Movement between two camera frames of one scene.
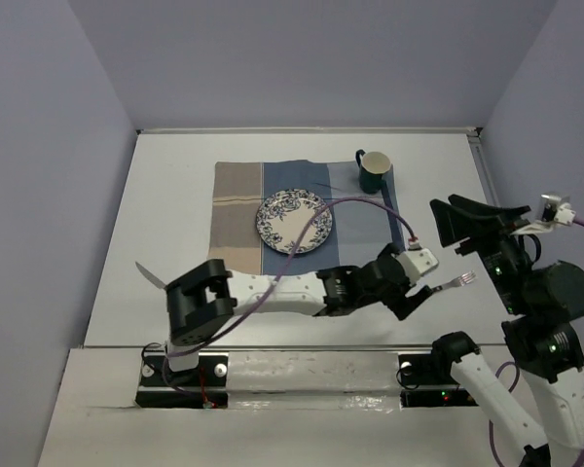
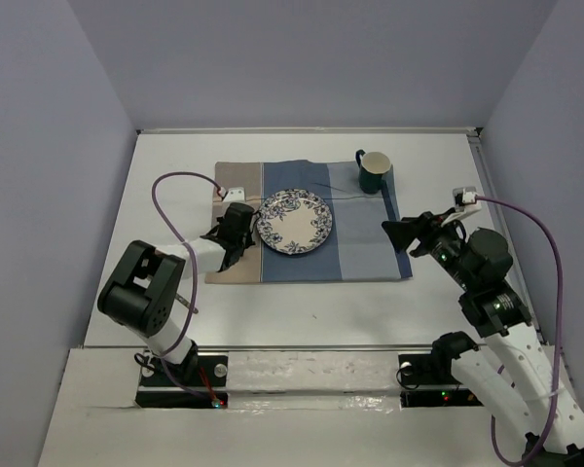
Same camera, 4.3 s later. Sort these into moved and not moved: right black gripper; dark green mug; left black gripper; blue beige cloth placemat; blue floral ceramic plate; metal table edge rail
Moved: left black gripper; right black gripper
Not moved: blue floral ceramic plate; dark green mug; metal table edge rail; blue beige cloth placemat
